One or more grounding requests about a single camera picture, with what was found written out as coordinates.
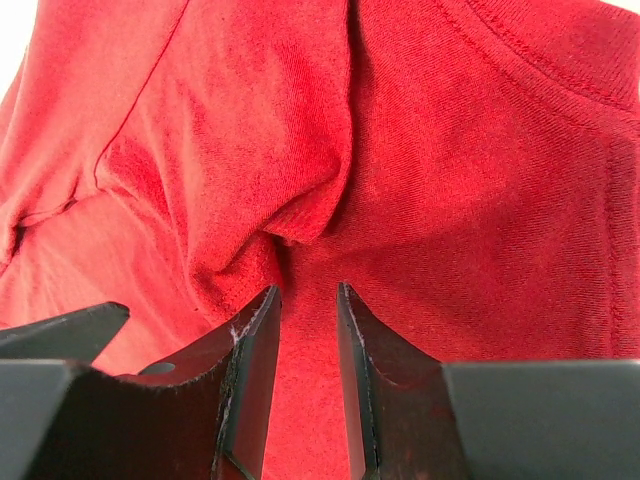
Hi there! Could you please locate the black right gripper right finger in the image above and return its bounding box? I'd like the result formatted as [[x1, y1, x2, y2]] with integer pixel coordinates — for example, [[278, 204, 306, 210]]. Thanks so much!
[[337, 284, 639, 479]]

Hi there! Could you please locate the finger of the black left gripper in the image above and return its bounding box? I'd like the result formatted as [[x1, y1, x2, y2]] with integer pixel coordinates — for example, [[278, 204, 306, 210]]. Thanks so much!
[[1, 302, 130, 361]]

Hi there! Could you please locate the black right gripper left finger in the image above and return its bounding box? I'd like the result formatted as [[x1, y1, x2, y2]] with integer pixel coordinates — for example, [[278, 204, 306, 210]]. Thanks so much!
[[1, 286, 281, 479]]

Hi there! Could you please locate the red t shirt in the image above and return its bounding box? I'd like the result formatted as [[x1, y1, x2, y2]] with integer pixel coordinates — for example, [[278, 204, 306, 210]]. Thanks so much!
[[1, 1, 639, 479]]

